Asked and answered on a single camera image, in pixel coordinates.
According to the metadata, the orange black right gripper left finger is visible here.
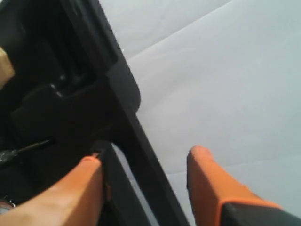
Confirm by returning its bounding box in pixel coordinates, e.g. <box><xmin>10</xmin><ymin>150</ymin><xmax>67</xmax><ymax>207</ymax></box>
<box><xmin>0</xmin><ymin>153</ymin><xmax>107</xmax><ymax>226</ymax></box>

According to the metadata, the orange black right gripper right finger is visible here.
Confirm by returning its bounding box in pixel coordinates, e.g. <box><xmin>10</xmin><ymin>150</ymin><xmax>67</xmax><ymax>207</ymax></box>
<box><xmin>187</xmin><ymin>145</ymin><xmax>301</xmax><ymax>226</ymax></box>

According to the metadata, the black plastic tool case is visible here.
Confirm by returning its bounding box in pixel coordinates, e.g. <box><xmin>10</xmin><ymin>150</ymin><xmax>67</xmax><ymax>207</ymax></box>
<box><xmin>0</xmin><ymin>0</ymin><xmax>188</xmax><ymax>226</ymax></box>

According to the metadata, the yellow black flathead screwdriver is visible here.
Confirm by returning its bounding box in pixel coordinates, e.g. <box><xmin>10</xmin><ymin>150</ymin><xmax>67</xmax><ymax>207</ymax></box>
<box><xmin>0</xmin><ymin>139</ymin><xmax>53</xmax><ymax>168</ymax></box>

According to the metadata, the white wrinkled backdrop curtain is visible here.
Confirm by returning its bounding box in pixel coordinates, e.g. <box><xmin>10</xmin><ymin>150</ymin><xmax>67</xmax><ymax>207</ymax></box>
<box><xmin>101</xmin><ymin>0</ymin><xmax>301</xmax><ymax>225</ymax></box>

